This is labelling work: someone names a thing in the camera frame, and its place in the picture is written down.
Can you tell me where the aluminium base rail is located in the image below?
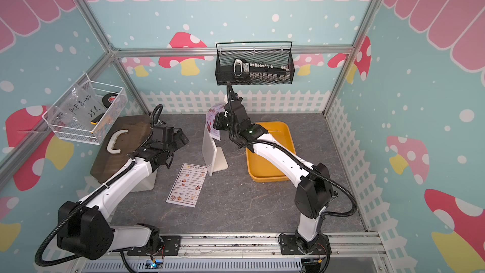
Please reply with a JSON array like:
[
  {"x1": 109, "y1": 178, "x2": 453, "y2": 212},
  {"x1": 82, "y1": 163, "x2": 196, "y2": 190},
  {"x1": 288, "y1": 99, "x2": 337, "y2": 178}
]
[{"x1": 69, "y1": 233, "x2": 393, "y2": 272}]

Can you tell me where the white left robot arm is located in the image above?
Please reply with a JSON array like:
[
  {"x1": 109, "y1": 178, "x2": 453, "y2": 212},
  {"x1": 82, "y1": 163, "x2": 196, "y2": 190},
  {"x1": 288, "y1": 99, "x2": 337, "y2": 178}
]
[{"x1": 34, "y1": 104, "x2": 189, "y2": 267}]

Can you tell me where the clear acrylic menu holder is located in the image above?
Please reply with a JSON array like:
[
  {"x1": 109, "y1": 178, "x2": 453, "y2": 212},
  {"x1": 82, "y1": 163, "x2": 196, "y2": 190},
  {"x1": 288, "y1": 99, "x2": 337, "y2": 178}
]
[{"x1": 202, "y1": 126, "x2": 229, "y2": 176}]

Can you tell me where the white box with brown lid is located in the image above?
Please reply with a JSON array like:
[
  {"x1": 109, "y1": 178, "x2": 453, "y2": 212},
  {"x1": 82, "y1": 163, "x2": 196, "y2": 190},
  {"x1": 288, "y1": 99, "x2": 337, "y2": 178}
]
[{"x1": 90, "y1": 115, "x2": 150, "y2": 183}]

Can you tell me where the black wire wall basket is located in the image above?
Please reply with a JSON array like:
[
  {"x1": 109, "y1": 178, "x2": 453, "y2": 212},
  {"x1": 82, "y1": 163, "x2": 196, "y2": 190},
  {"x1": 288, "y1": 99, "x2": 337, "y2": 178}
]
[{"x1": 215, "y1": 41, "x2": 295, "y2": 85}]

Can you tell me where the socket set in basket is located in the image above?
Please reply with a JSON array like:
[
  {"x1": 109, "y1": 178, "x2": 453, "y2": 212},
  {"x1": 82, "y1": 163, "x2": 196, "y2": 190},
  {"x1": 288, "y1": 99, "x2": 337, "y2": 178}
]
[{"x1": 231, "y1": 59, "x2": 294, "y2": 85}]

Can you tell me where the yellow-header menu sheet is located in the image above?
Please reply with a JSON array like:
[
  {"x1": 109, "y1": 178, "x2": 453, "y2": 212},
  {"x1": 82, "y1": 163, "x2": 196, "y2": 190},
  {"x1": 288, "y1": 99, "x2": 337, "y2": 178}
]
[{"x1": 166, "y1": 163, "x2": 208, "y2": 208}]

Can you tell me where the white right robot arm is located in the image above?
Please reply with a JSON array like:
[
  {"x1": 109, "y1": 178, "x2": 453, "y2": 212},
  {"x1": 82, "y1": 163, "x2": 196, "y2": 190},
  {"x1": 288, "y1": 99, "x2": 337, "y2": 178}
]
[{"x1": 213, "y1": 82, "x2": 357, "y2": 272}]

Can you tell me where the clear labelled plastic bag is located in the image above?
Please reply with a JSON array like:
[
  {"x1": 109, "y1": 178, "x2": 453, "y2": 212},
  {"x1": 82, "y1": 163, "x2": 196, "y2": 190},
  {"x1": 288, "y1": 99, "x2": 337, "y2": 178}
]
[{"x1": 58, "y1": 84, "x2": 107, "y2": 133}]

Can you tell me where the black tape roll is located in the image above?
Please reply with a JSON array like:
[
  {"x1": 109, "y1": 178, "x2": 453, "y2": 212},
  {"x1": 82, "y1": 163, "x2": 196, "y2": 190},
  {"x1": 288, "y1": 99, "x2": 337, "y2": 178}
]
[{"x1": 102, "y1": 93, "x2": 118, "y2": 109}]

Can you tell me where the yellow plastic tray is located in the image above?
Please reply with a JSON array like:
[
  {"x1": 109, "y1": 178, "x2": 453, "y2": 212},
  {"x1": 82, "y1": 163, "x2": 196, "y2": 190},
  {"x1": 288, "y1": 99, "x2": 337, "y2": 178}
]
[{"x1": 246, "y1": 121, "x2": 296, "y2": 183}]

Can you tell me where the pink special menu sheet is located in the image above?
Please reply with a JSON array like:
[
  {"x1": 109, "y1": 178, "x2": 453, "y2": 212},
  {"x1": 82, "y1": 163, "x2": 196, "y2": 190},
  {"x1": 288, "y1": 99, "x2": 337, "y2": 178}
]
[{"x1": 206, "y1": 102, "x2": 225, "y2": 140}]

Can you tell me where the white wire wall basket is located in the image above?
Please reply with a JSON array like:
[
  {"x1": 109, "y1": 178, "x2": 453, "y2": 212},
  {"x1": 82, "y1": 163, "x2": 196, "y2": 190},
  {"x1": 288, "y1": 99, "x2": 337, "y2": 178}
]
[{"x1": 42, "y1": 73, "x2": 128, "y2": 145}]

